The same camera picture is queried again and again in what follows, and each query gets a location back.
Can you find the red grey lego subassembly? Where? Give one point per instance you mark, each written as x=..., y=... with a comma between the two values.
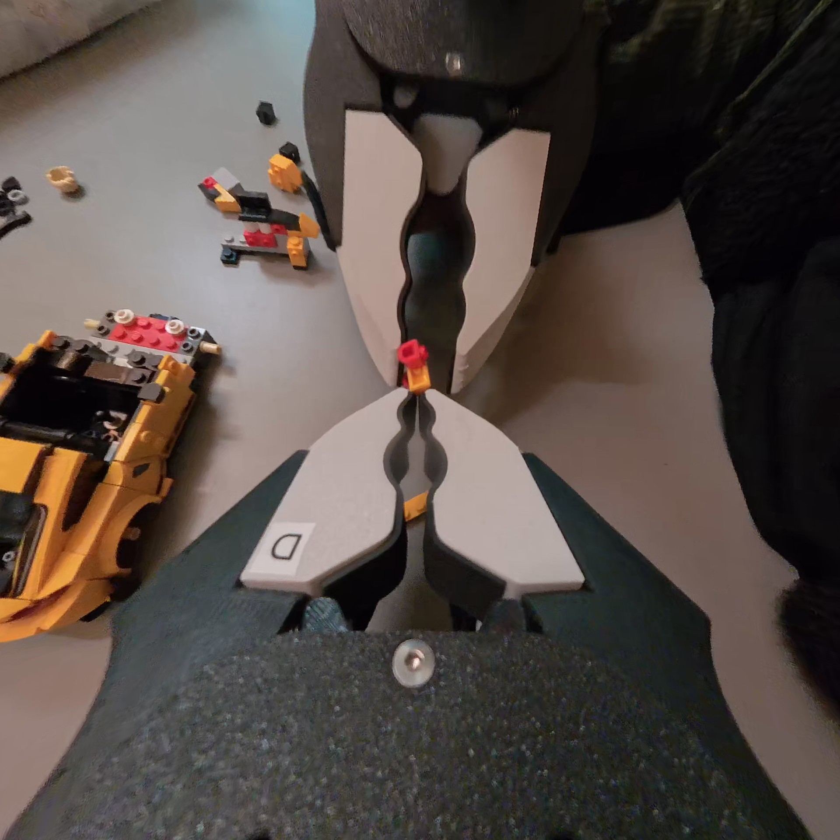
x=262, y=239

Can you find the grey black lego piece pile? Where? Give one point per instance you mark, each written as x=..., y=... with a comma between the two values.
x=12, y=203

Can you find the yellow lego car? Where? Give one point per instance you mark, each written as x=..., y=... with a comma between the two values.
x=79, y=472

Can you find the red lego piece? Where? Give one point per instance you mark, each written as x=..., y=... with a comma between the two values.
x=412, y=353

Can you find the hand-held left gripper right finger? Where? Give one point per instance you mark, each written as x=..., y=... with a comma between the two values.
x=499, y=518

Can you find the yellow lego chunk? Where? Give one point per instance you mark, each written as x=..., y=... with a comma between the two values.
x=283, y=172

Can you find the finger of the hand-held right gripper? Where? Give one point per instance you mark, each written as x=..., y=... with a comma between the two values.
x=374, y=216
x=508, y=229

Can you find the tan lego hair piece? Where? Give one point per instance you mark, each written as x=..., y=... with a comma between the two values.
x=62, y=179

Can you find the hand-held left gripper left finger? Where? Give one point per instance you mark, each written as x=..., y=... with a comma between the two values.
x=334, y=512

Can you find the person's right forearm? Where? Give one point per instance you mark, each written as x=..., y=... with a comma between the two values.
x=656, y=39

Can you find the yellow black lego subassembly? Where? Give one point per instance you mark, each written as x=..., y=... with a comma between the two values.
x=229, y=193

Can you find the orange lego plate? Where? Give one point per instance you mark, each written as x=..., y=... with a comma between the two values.
x=417, y=380

